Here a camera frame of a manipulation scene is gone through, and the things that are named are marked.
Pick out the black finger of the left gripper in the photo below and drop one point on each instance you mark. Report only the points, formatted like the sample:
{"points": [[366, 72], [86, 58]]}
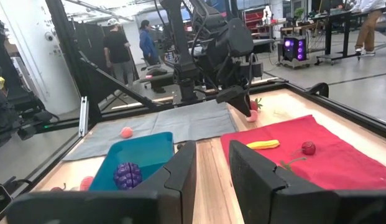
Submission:
{"points": [[231, 94], [243, 105]]}

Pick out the black aluminium table frame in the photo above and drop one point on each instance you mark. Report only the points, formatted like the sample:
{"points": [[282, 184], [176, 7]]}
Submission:
{"points": [[68, 46]]}

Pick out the black standing desk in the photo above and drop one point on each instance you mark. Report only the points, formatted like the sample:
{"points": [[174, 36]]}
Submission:
{"points": [[328, 34]]}

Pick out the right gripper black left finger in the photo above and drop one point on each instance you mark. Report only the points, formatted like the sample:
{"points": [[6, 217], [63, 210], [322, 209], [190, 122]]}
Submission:
{"points": [[174, 193]]}

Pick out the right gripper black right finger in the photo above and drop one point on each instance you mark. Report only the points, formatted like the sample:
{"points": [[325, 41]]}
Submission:
{"points": [[273, 199]]}

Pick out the black equipment pile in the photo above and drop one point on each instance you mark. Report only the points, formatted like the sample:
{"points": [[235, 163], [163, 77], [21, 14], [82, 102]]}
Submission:
{"points": [[6, 118]]}

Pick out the grey cloth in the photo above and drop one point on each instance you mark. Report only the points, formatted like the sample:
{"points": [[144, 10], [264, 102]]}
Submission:
{"points": [[186, 121]]}

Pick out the yellow toy corn cob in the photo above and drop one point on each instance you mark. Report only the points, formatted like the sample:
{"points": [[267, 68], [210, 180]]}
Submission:
{"points": [[263, 144]]}

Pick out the red cloth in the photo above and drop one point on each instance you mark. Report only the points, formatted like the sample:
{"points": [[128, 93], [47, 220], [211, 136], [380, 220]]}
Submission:
{"points": [[335, 161]]}

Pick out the red toy cherry with stem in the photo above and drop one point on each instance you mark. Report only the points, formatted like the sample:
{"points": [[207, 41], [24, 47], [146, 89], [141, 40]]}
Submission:
{"points": [[57, 188]]}

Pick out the small red toy strawberry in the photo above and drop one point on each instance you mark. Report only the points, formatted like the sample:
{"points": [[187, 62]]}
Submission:
{"points": [[255, 104]]}

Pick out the small dark toy blueberry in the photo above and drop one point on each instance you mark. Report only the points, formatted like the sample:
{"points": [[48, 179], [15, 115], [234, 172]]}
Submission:
{"points": [[179, 146]]}

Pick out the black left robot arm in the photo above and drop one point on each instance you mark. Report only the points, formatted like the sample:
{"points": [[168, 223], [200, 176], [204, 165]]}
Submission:
{"points": [[180, 46]]}

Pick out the computer tower with purple lights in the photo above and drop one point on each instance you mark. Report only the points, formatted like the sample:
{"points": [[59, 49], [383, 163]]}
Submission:
{"points": [[293, 48]]}

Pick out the purple toy blackberry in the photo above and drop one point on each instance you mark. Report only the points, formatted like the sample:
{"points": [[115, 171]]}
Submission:
{"points": [[127, 175]]}

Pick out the silver metal bracket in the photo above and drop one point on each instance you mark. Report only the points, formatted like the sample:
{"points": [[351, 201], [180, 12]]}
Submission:
{"points": [[83, 118]]}

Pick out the teal plastic container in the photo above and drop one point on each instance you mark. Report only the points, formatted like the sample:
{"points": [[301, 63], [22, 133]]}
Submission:
{"points": [[143, 152]]}

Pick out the person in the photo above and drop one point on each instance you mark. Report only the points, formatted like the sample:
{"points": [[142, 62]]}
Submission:
{"points": [[118, 46], [368, 28], [149, 43]]}

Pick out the pink toy peach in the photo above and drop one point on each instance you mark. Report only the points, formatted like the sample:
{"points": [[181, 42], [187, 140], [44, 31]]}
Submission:
{"points": [[252, 116], [86, 183], [126, 132]]}

